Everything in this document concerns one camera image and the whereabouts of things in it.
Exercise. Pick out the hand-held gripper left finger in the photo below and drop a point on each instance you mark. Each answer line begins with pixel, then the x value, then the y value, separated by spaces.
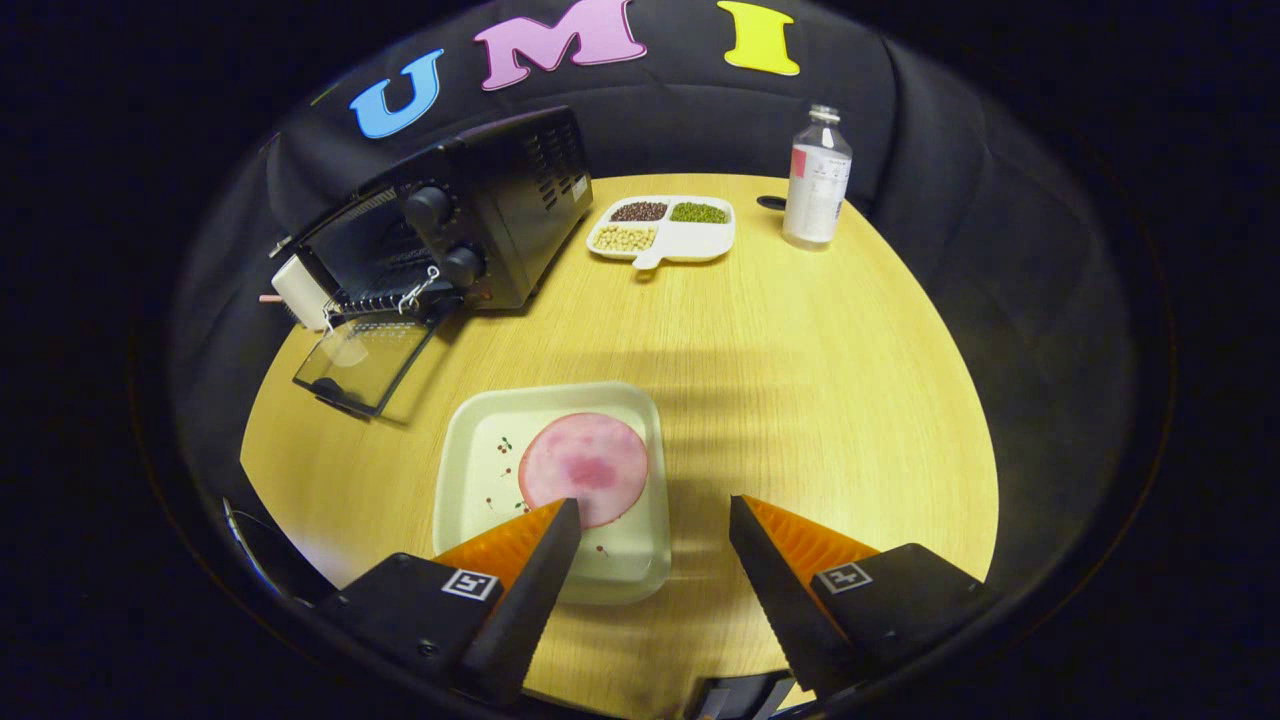
pixel 530 600

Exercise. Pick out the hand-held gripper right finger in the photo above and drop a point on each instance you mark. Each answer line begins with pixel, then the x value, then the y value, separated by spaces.
pixel 785 600

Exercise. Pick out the square white plate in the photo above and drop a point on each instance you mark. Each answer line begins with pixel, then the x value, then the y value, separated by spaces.
pixel 480 480

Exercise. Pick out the pink ham slice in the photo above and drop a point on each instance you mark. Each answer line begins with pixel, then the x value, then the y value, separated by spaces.
pixel 585 465

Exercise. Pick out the black toaster oven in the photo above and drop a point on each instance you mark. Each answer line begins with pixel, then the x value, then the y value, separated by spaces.
pixel 500 220

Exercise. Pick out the white slot toaster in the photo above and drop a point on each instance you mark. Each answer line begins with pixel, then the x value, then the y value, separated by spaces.
pixel 300 292

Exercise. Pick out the white divided bean tray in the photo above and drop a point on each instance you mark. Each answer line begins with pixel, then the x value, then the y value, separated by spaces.
pixel 690 238

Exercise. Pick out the clear plastic bottle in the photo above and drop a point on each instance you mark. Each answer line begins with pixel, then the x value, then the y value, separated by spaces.
pixel 817 190

